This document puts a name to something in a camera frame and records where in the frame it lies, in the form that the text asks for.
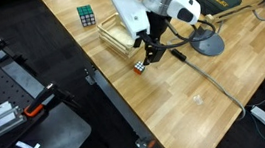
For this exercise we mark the light wooden slat crate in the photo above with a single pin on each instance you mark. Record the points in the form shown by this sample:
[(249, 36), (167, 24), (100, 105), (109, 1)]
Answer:
[(114, 35)]

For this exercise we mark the large Rubik's cube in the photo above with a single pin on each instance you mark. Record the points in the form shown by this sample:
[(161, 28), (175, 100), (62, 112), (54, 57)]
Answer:
[(86, 16)]

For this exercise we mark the grey metal table rail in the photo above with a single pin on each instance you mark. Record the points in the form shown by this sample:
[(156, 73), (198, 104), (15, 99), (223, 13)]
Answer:
[(119, 102)]

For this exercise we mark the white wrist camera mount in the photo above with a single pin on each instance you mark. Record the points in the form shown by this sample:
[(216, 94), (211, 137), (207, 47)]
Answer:
[(129, 12)]

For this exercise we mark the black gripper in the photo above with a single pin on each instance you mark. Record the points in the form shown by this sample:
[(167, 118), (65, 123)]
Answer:
[(157, 27)]

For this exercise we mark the black rounded mat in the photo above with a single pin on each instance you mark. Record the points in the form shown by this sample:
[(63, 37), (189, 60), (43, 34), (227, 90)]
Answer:
[(59, 136)]

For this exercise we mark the small Rubik's cube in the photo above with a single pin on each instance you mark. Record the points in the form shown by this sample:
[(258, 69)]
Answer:
[(139, 67)]

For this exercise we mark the grey metal plate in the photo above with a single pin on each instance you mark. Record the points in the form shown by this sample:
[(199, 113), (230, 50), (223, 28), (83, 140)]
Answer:
[(19, 80)]

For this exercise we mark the black perforated board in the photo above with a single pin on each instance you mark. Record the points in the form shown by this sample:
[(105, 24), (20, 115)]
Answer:
[(0, 89)]

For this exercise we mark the grey round lamp base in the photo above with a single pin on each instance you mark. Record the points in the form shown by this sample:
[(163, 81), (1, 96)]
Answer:
[(210, 46)]

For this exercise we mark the small clear plastic piece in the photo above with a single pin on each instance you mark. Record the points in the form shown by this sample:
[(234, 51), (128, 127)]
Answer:
[(198, 100)]

